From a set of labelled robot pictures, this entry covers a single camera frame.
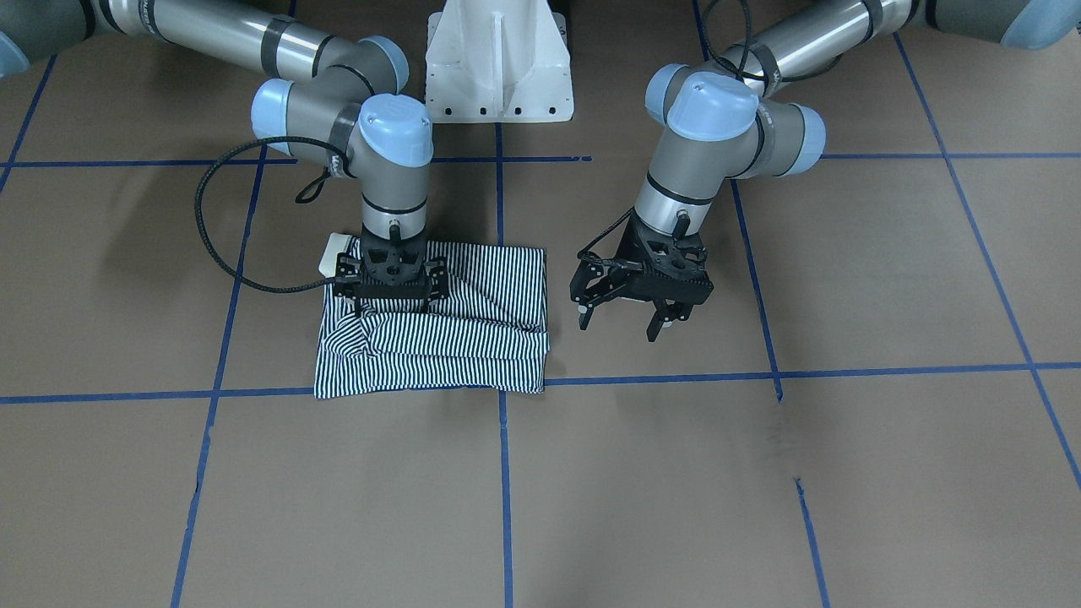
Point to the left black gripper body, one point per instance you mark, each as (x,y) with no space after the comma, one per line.
(623,284)

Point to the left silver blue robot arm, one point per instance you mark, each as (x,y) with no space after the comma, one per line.
(719,122)

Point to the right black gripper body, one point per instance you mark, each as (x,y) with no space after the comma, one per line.
(345,268)

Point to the blue white striped polo shirt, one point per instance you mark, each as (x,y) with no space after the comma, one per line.
(490,330)

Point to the brown paper table cover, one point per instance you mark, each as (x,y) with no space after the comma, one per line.
(878,406)

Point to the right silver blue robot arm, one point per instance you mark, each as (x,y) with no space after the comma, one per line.
(326,99)

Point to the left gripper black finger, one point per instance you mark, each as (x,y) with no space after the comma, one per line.
(587,299)
(664,315)

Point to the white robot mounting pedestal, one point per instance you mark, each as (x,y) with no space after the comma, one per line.
(499,61)

